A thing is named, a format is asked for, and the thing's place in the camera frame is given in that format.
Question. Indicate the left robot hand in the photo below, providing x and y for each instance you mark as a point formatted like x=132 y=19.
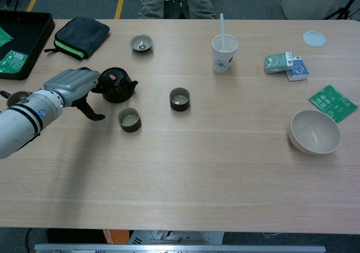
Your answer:
x=70 y=84

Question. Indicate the black teapot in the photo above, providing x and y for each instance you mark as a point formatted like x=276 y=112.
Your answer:
x=118 y=97

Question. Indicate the white robot base unit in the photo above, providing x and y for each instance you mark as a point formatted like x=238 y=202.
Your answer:
x=177 y=237

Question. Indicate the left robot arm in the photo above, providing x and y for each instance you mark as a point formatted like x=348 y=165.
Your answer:
x=19 y=126

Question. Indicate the dark teacup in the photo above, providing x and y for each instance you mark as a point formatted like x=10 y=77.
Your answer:
x=129 y=126
x=180 y=106

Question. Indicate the small grey bowl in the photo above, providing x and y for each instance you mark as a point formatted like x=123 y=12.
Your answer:
x=141 y=43

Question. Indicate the white paper cup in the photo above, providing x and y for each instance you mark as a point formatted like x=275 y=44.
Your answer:
x=222 y=62

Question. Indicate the dark grey folded towel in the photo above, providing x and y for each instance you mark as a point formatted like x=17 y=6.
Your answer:
x=83 y=33

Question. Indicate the green tea packet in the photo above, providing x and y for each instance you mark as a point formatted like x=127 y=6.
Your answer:
x=333 y=102
x=12 y=62
x=4 y=36

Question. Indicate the black tray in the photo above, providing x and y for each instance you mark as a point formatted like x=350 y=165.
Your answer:
x=28 y=31

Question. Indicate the person in khaki trousers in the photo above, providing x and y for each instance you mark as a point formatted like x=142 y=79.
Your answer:
x=150 y=0

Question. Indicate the orange panel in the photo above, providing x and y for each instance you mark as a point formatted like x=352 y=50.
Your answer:
x=115 y=236

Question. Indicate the white plastic spoon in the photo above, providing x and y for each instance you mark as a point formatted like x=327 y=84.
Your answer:
x=222 y=31

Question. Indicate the green tissue pack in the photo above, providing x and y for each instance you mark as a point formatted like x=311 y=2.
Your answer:
x=277 y=63

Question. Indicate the blue and white box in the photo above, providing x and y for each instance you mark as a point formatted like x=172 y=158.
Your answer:
x=299 y=70

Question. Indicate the beige bowl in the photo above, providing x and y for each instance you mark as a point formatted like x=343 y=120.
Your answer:
x=315 y=132

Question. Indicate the white storage bin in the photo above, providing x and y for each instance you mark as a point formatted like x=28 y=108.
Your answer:
x=309 y=5

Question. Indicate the black tripod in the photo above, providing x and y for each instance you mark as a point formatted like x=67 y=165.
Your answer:
x=343 y=9

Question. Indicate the aluminium rail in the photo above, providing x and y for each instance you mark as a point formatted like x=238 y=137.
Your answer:
x=180 y=248

